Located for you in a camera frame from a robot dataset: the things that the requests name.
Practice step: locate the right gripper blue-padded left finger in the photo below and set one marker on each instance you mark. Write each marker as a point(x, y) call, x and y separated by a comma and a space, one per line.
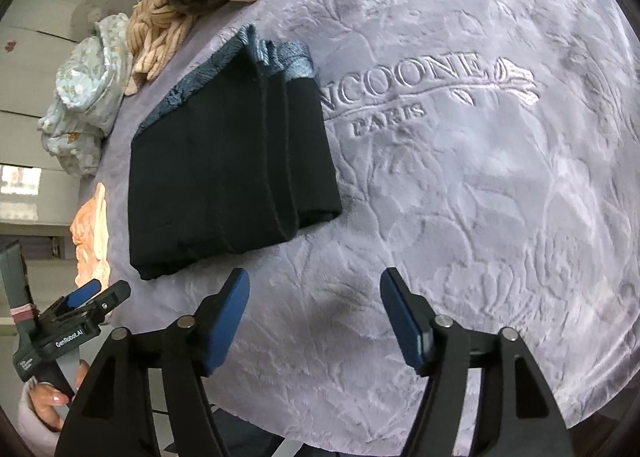
point(112, 412)

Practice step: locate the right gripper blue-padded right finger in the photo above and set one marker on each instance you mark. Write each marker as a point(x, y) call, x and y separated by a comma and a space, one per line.
point(517, 414)

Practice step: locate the black pants with patterned lining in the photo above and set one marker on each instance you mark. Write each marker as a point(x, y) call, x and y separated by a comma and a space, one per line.
point(234, 158)

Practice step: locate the pink fuzzy sleeve forearm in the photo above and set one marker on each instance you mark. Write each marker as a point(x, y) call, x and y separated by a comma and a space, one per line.
point(39, 438)

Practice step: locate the person's left hand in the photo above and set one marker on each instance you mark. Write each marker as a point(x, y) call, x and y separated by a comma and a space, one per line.
point(44, 399)

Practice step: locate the peach orange garment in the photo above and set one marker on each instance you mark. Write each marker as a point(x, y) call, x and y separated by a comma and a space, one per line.
point(90, 238)

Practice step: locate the person's blue jeans leg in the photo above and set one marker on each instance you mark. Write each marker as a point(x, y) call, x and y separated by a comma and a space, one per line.
point(241, 439)

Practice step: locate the light floral quilt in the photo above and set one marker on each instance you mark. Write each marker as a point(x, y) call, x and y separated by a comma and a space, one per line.
point(88, 90)

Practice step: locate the lavender embossed bed cover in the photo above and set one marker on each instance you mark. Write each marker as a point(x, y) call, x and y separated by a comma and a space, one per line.
point(488, 149)

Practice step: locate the white wardrobe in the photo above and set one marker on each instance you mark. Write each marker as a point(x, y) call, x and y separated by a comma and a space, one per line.
point(37, 196)

